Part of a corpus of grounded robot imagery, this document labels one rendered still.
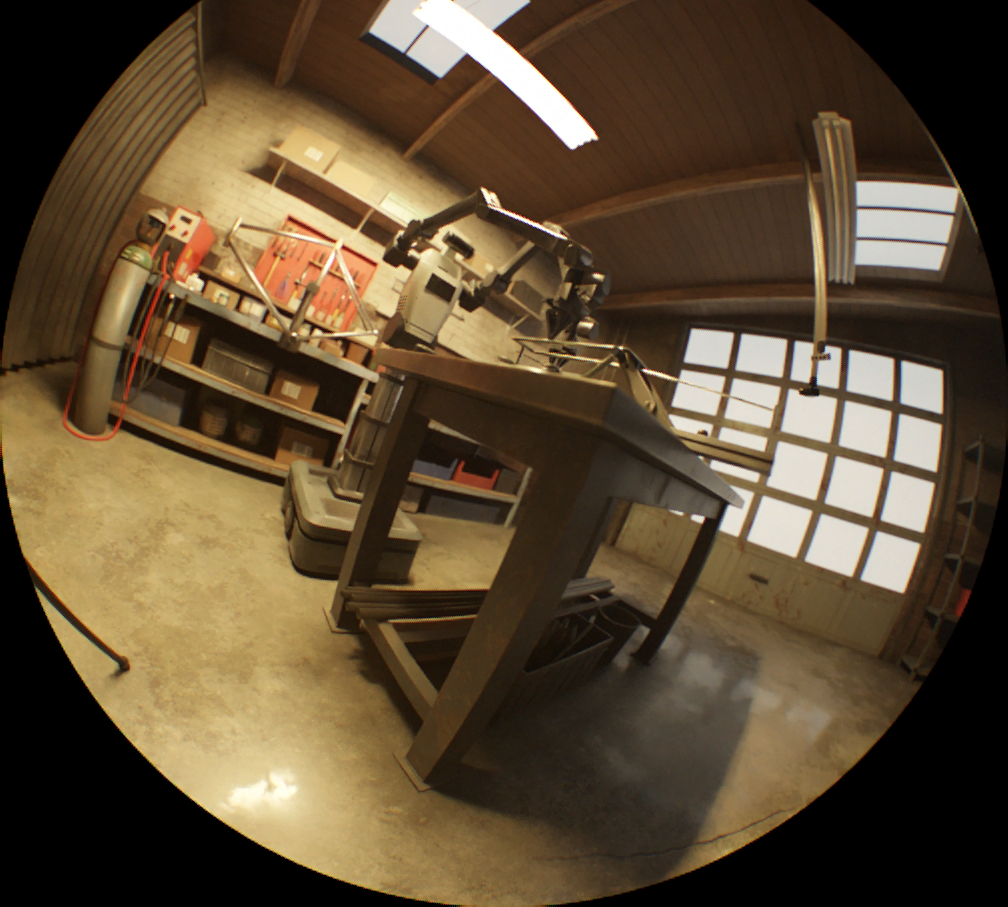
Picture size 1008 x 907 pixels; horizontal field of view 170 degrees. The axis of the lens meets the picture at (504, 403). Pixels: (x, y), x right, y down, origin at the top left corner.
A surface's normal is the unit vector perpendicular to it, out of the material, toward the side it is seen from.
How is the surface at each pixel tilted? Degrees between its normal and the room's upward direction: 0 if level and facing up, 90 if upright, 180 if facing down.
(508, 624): 90
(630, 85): 174
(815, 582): 90
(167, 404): 90
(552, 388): 90
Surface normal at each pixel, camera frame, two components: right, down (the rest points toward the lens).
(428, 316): 0.62, 0.19
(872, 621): -0.70, -0.33
